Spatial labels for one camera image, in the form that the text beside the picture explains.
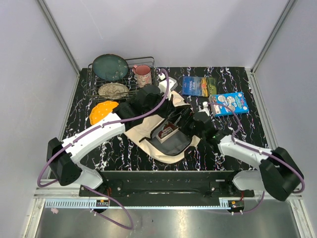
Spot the yellow picture book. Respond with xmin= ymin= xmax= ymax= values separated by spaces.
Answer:
xmin=156 ymin=122 xmax=178 ymax=143

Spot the aluminium frame rail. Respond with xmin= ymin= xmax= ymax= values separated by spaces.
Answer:
xmin=35 ymin=0 xmax=81 ymax=74

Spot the cream canvas student bag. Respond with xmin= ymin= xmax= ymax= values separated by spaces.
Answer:
xmin=123 ymin=90 xmax=201 ymax=164

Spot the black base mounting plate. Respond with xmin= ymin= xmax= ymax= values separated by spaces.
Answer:
xmin=79 ymin=171 xmax=255 ymax=204

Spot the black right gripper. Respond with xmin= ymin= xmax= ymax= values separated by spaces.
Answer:
xmin=168 ymin=107 xmax=205 ymax=140

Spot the orange dotted plate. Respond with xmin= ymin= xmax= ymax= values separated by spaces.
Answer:
xmin=89 ymin=101 xmax=119 ymax=125

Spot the wire dish rack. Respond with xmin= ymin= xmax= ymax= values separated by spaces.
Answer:
xmin=86 ymin=54 xmax=158 ymax=102

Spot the Animal Farm paperback book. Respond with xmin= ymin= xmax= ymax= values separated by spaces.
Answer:
xmin=182 ymin=76 xmax=217 ymax=97

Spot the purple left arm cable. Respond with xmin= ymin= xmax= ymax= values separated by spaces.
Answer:
xmin=37 ymin=68 xmax=171 ymax=230

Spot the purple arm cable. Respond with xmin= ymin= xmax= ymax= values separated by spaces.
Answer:
xmin=205 ymin=102 xmax=306 ymax=216
xmin=37 ymin=68 xmax=171 ymax=230

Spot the pink patterned mug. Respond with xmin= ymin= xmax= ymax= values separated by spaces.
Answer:
xmin=132 ymin=65 xmax=152 ymax=88

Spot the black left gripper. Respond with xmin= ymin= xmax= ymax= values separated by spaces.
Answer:
xmin=144 ymin=90 xmax=175 ymax=119

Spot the white cable duct strip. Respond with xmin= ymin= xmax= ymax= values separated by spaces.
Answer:
xmin=45 ymin=198 xmax=230 ymax=210

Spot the dark green plate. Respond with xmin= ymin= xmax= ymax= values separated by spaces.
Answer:
xmin=92 ymin=54 xmax=129 ymax=81

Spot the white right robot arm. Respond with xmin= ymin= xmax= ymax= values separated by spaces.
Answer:
xmin=176 ymin=109 xmax=304 ymax=201

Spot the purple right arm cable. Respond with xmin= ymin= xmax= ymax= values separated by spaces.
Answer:
xmin=205 ymin=102 xmax=306 ymax=216

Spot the beige patterned plate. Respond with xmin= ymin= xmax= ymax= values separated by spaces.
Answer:
xmin=98 ymin=83 xmax=129 ymax=99

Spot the blue comic book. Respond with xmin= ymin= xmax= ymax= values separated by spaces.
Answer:
xmin=209 ymin=92 xmax=249 ymax=117

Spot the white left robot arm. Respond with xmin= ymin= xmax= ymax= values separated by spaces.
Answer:
xmin=47 ymin=82 xmax=173 ymax=196

